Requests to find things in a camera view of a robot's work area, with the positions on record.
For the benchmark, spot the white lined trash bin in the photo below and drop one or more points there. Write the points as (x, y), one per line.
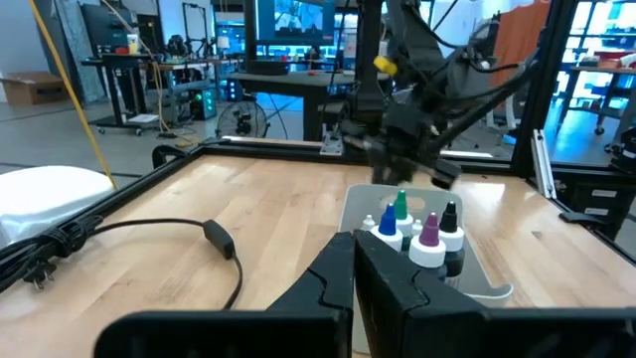
(45, 199)

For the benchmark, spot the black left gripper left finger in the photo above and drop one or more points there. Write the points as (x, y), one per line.
(298, 333)

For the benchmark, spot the large black-tipped coloring bottle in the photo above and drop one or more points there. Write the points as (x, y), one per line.
(449, 238)

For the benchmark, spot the cardboard box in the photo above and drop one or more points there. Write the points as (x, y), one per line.
(32, 87)

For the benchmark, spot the black aluminium table frame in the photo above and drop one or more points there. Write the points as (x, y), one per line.
(273, 150)

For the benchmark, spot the large green-tipped coloring bottle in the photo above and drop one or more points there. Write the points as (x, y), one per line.
(401, 206)

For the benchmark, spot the large purple-tipped coloring bottle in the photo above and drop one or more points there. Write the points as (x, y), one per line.
(428, 251)

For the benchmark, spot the wall display screen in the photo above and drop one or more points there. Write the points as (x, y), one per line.
(298, 22)

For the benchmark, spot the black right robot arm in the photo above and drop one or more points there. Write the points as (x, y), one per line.
(417, 40)

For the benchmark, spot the black drawer unit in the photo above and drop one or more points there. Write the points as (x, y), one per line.
(596, 204)

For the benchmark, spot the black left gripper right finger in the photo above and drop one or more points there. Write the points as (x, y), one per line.
(427, 323)

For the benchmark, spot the black floor fan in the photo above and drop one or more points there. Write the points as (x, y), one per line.
(242, 119)

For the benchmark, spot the orange fabric panel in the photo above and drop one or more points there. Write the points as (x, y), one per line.
(517, 35)

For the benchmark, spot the black desk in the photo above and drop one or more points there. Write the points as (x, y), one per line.
(288, 79)

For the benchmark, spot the white aluminium extrusion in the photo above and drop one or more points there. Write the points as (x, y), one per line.
(541, 164)

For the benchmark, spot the large blue-tipped coloring bottle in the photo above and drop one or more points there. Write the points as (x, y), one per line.
(387, 226)

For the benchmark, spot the grey plastic tray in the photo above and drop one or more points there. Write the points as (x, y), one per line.
(477, 268)

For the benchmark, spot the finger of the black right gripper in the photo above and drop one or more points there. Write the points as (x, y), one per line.
(406, 171)
(383, 171)

